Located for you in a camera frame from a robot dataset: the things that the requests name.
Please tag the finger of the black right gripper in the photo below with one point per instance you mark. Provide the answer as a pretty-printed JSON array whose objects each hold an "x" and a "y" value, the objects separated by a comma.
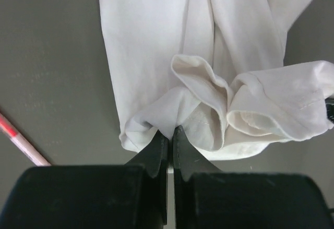
[{"x": 330, "y": 109}]

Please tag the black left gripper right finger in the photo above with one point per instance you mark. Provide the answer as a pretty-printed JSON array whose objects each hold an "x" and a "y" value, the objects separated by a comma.
[{"x": 207, "y": 197}]

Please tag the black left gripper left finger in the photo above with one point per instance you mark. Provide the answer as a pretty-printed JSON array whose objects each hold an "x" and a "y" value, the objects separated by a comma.
[{"x": 132, "y": 195}]

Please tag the white and green t shirt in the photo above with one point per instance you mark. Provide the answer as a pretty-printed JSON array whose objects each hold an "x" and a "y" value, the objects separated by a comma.
[{"x": 214, "y": 67}]

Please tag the red and white pen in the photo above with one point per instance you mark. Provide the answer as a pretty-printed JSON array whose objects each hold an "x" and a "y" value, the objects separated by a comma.
[{"x": 22, "y": 143}]

